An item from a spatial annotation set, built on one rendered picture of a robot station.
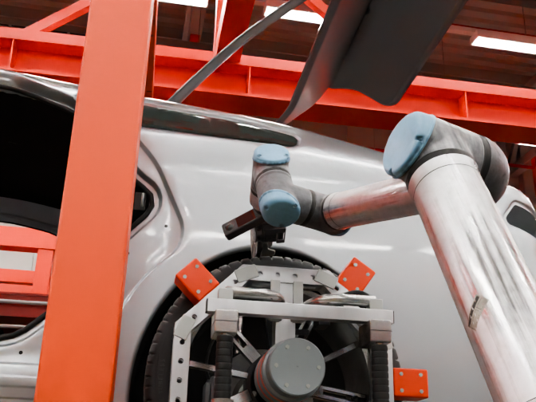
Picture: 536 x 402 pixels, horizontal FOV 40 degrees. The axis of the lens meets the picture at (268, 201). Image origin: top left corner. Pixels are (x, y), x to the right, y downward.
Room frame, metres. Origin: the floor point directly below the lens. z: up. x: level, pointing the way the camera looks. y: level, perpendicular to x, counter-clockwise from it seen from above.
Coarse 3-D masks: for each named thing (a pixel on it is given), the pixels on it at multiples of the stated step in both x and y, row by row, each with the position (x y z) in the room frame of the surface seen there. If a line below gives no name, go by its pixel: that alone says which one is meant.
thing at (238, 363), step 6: (240, 354) 2.30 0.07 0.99; (234, 360) 2.29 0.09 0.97; (240, 360) 2.30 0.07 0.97; (234, 366) 2.30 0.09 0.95; (240, 366) 2.30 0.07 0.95; (246, 366) 2.30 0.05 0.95; (234, 378) 2.30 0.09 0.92; (234, 384) 2.30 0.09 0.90; (240, 384) 2.30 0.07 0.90; (234, 390) 2.30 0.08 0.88; (240, 390) 2.29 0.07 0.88
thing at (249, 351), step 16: (208, 320) 1.89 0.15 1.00; (192, 336) 1.83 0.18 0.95; (240, 336) 1.87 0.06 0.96; (304, 336) 1.90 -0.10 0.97; (336, 336) 2.02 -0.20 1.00; (352, 336) 1.92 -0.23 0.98; (240, 352) 1.88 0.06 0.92; (256, 352) 1.88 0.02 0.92; (336, 352) 1.91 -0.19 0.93; (352, 352) 1.98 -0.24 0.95; (368, 352) 1.90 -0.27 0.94; (208, 368) 1.86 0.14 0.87; (352, 368) 2.03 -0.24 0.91; (368, 368) 1.90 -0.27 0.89; (320, 384) 1.90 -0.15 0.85; (352, 384) 2.06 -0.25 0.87; (368, 384) 1.91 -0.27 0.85; (240, 400) 1.87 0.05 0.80; (256, 400) 1.88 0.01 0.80; (336, 400) 1.91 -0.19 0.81; (368, 400) 1.90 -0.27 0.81
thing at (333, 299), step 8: (296, 288) 1.78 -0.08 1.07; (296, 296) 1.78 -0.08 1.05; (320, 296) 1.63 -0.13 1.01; (328, 296) 1.62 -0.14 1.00; (336, 296) 1.61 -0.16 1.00; (344, 296) 1.61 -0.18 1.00; (352, 296) 1.61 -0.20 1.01; (360, 296) 1.62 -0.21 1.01; (368, 296) 1.62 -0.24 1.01; (312, 304) 1.65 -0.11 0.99; (320, 304) 1.63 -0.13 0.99; (328, 304) 1.62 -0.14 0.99; (336, 304) 1.62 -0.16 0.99; (344, 304) 1.62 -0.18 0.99; (352, 304) 1.62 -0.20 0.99; (360, 304) 1.62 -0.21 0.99; (368, 304) 1.62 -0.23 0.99; (376, 304) 1.62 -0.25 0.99; (296, 320) 1.77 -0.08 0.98
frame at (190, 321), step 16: (240, 272) 1.76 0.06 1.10; (256, 272) 1.77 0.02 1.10; (272, 272) 1.77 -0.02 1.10; (288, 272) 1.78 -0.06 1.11; (304, 272) 1.79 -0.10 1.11; (320, 272) 1.79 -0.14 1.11; (304, 288) 1.83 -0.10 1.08; (320, 288) 1.82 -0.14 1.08; (192, 320) 1.74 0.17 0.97; (176, 336) 1.74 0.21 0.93; (176, 352) 1.74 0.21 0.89; (176, 368) 1.74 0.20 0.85; (176, 384) 1.74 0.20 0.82
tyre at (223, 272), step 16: (224, 272) 1.84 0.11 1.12; (176, 304) 1.82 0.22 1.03; (192, 304) 1.83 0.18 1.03; (176, 320) 1.82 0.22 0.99; (160, 336) 1.82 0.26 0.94; (160, 352) 1.82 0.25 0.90; (160, 368) 1.82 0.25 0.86; (144, 384) 1.83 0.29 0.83; (160, 384) 1.82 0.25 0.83; (144, 400) 1.85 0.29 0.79; (160, 400) 1.82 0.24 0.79; (176, 400) 1.83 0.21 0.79; (400, 400) 1.92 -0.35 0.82
